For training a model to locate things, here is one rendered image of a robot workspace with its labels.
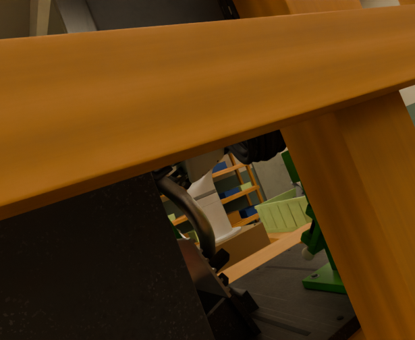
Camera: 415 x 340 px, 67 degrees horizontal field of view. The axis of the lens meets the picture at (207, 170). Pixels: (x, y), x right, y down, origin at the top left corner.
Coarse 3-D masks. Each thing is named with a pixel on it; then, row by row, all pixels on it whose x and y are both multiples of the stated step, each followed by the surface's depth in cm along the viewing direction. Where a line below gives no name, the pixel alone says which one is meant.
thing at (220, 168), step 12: (216, 168) 680; (228, 168) 691; (240, 180) 752; (252, 180) 716; (228, 192) 678; (240, 192) 691; (168, 216) 600; (180, 216) 656; (228, 216) 670; (240, 216) 715; (252, 216) 691
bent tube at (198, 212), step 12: (168, 180) 58; (168, 192) 56; (180, 192) 55; (180, 204) 55; (192, 204) 54; (192, 216) 54; (204, 216) 55; (204, 228) 55; (204, 240) 56; (204, 252) 59
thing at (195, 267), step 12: (180, 240) 54; (192, 240) 52; (192, 252) 53; (192, 264) 57; (204, 264) 52; (192, 276) 61; (204, 276) 55; (216, 276) 52; (204, 288) 59; (216, 288) 54; (228, 288) 53
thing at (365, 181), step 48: (240, 0) 42; (288, 0) 36; (336, 0) 40; (384, 96) 40; (288, 144) 42; (336, 144) 36; (384, 144) 38; (336, 192) 38; (384, 192) 36; (336, 240) 40; (384, 240) 35; (384, 288) 36; (384, 336) 38
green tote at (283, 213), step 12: (288, 192) 199; (264, 204) 179; (276, 204) 169; (288, 204) 161; (300, 204) 153; (264, 216) 183; (276, 216) 173; (288, 216) 164; (300, 216) 155; (276, 228) 176; (288, 228) 166
